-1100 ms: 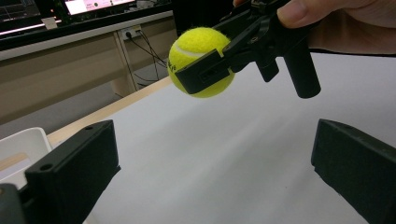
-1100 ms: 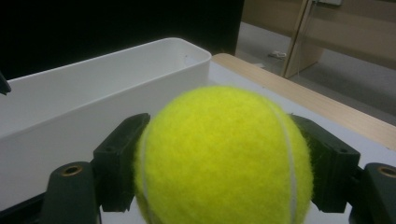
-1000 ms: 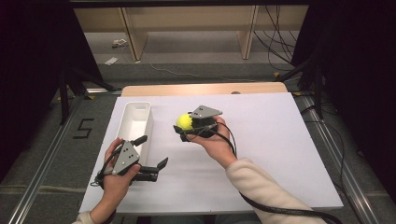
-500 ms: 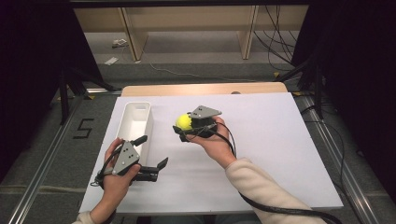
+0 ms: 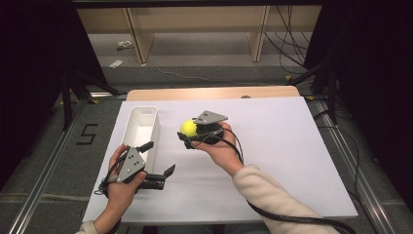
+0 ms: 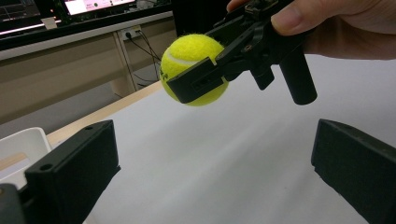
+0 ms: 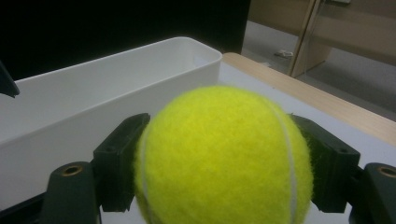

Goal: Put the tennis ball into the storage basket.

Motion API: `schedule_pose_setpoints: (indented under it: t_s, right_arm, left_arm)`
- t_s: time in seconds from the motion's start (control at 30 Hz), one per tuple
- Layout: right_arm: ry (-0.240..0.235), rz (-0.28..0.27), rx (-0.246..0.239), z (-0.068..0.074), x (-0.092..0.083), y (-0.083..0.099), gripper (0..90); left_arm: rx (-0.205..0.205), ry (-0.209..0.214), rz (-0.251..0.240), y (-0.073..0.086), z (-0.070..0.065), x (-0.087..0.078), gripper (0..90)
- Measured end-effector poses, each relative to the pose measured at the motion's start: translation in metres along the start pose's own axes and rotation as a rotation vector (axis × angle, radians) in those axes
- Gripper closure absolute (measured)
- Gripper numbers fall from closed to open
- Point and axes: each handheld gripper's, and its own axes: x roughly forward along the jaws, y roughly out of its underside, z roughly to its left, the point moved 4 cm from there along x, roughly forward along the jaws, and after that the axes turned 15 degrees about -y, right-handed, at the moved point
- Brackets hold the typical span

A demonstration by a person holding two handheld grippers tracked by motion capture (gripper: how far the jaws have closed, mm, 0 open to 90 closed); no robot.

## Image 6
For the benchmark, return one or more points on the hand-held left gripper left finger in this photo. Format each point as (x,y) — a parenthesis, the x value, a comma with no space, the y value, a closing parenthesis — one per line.
(74,174)

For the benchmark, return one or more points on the yellow tennis ball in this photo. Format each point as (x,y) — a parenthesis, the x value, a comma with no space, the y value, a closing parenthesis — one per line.
(190,46)

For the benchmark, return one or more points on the white power socket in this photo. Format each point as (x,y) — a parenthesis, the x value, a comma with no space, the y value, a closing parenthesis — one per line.
(130,32)

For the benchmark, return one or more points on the white board sheet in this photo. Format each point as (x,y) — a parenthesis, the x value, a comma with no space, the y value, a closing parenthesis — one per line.
(218,155)

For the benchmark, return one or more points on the long wooden desk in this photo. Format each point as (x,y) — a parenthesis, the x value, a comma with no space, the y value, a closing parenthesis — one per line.
(62,68)

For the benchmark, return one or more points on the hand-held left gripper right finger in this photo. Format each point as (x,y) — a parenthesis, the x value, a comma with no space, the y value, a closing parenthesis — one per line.
(358,168)

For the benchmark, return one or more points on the white plastic bin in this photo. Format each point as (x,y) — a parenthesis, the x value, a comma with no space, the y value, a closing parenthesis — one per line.
(28,143)

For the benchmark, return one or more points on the dark computer monitor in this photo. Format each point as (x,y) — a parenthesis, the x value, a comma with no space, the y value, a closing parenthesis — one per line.
(15,12)

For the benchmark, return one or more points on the bright computer monitor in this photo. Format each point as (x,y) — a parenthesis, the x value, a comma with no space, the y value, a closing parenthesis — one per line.
(93,6)

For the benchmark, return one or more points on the white paper note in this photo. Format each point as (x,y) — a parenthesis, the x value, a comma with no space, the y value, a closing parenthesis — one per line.
(49,23)

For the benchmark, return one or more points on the light wooden table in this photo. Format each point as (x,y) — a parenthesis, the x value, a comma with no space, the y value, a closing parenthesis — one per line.
(102,113)

